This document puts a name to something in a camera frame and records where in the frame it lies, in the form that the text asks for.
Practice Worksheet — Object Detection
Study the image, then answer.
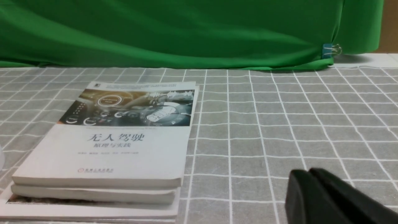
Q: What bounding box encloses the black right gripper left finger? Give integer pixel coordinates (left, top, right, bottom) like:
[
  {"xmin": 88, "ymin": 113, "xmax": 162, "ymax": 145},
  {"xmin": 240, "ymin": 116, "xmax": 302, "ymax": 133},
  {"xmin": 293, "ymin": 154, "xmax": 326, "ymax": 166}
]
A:
[{"xmin": 285, "ymin": 169, "xmax": 345, "ymax": 224}]

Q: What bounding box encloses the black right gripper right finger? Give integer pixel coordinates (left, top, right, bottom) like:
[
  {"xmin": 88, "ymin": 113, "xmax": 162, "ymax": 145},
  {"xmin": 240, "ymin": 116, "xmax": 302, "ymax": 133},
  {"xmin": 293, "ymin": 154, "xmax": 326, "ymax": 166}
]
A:
[{"xmin": 309, "ymin": 168, "xmax": 398, "ymax": 224}]

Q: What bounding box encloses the grey checked tablecloth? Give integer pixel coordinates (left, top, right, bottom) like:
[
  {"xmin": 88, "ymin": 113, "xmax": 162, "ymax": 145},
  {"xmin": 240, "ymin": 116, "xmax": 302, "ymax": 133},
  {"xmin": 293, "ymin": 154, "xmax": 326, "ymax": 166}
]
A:
[{"xmin": 0, "ymin": 54, "xmax": 398, "ymax": 224}]

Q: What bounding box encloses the blue binder clip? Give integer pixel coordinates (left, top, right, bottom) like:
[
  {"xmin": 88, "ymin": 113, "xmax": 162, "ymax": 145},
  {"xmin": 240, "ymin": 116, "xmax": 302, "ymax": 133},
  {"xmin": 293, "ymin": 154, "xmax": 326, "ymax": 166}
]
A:
[{"xmin": 321, "ymin": 43, "xmax": 342, "ymax": 59}]

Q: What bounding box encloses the white middle book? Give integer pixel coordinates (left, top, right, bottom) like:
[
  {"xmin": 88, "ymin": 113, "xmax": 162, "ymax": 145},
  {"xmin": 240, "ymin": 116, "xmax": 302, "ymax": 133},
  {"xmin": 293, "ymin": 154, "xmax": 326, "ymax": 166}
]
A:
[{"xmin": 11, "ymin": 184, "xmax": 180, "ymax": 204}]

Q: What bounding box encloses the white book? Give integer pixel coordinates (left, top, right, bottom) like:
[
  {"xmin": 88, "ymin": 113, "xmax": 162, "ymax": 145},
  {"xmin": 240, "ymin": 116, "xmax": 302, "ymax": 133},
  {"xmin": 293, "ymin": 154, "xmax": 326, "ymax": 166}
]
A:
[
  {"xmin": 11, "ymin": 184, "xmax": 180, "ymax": 204},
  {"xmin": 12, "ymin": 82, "xmax": 199, "ymax": 188},
  {"xmin": 1, "ymin": 188, "xmax": 180, "ymax": 224}
]

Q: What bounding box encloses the white top book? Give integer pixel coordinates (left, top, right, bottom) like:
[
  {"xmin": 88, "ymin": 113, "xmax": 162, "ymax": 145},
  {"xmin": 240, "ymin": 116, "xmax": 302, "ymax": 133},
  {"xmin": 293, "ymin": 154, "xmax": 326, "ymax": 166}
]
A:
[{"xmin": 12, "ymin": 82, "xmax": 199, "ymax": 188}]

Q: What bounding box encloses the green backdrop cloth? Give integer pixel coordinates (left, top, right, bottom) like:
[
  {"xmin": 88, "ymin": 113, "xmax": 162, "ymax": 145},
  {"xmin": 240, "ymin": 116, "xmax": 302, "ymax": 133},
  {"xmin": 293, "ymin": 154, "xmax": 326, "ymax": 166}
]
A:
[{"xmin": 0, "ymin": 0, "xmax": 384, "ymax": 70}]

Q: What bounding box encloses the white bottom book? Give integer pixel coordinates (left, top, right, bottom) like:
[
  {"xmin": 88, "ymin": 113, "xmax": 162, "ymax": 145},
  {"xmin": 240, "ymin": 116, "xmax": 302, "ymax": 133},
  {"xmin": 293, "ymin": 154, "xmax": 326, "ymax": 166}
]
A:
[{"xmin": 1, "ymin": 188, "xmax": 180, "ymax": 224}]

